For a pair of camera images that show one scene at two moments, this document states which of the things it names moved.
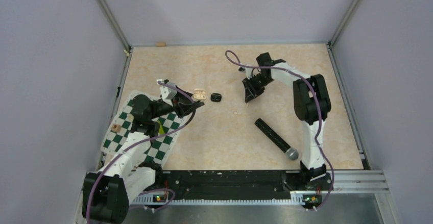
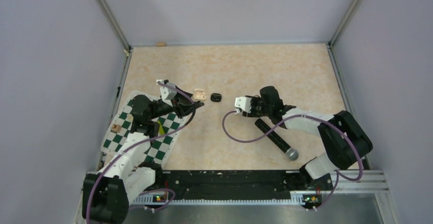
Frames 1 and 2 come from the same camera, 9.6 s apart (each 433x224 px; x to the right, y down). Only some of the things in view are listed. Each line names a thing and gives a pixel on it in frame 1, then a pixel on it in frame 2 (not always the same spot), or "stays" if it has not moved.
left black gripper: x=182 y=105 stays
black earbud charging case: x=216 y=97 stays
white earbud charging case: x=199 y=94 stays
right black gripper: x=251 y=92 -> x=253 y=114
